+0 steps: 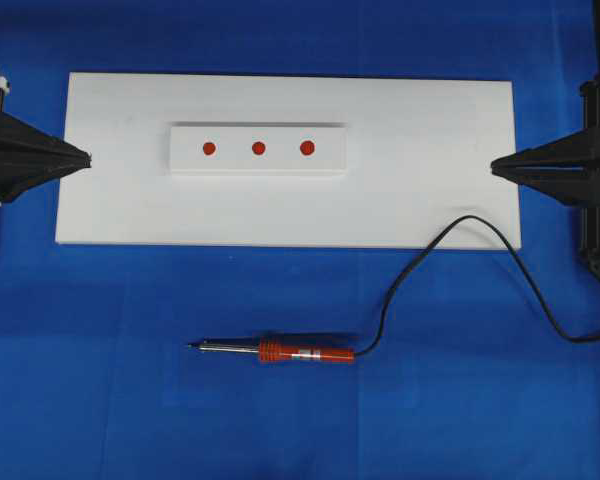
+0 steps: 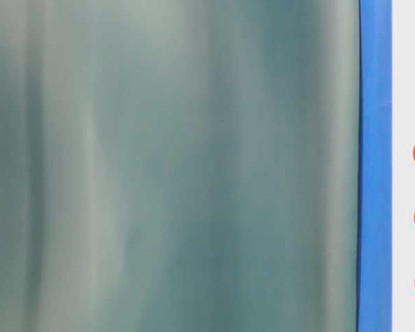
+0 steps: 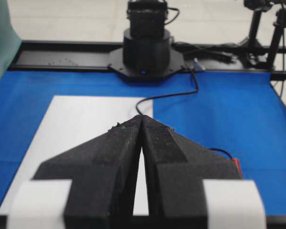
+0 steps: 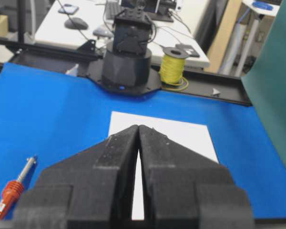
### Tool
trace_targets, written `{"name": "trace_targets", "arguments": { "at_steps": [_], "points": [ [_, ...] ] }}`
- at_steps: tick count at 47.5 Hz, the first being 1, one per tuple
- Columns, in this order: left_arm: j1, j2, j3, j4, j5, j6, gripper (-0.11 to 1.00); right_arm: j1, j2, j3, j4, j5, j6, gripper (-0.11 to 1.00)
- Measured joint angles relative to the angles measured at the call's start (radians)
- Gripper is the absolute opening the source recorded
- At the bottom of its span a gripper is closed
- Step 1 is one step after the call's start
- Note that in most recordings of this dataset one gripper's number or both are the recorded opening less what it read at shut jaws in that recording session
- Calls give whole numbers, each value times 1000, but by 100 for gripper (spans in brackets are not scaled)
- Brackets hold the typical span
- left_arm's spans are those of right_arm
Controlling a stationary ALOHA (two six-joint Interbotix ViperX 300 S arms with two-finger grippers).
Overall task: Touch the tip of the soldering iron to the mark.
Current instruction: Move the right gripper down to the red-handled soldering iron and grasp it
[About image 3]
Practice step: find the red handled soldering iron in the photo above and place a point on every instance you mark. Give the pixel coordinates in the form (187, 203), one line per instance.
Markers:
(237, 163)

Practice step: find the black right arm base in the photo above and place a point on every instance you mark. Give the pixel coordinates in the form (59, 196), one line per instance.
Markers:
(147, 52)

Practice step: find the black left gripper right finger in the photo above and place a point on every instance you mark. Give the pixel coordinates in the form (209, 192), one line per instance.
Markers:
(175, 169)

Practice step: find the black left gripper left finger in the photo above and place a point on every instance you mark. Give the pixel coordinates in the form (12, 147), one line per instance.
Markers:
(103, 172)

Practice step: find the green cloth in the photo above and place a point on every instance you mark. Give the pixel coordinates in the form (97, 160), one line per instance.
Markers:
(9, 40)

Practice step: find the blue table mat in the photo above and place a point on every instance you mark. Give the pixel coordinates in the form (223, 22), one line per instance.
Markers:
(236, 112)

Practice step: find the large white foam board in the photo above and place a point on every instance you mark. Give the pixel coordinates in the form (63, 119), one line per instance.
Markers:
(69, 121)

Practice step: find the black aluminium rail frame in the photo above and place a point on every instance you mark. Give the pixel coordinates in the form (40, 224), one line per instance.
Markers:
(108, 57)

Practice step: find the black camera stand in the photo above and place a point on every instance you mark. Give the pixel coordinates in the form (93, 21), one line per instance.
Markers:
(267, 34)

